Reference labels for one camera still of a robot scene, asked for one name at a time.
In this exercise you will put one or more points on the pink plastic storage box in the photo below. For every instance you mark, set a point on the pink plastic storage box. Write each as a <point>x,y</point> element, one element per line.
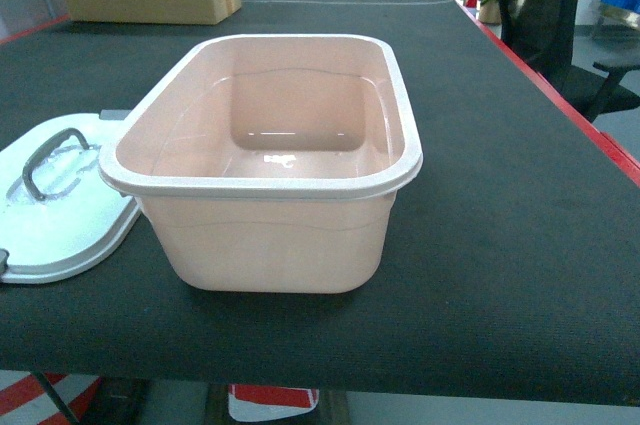
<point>271,162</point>

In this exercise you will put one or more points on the white box lid grey handle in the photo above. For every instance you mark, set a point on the white box lid grey handle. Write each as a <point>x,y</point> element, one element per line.
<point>58,217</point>

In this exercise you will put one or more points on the red white floor marker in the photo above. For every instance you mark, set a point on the red white floor marker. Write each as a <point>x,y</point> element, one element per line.
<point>253,403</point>

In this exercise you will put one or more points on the black office chair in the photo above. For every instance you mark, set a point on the black office chair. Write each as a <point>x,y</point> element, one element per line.
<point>541,33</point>

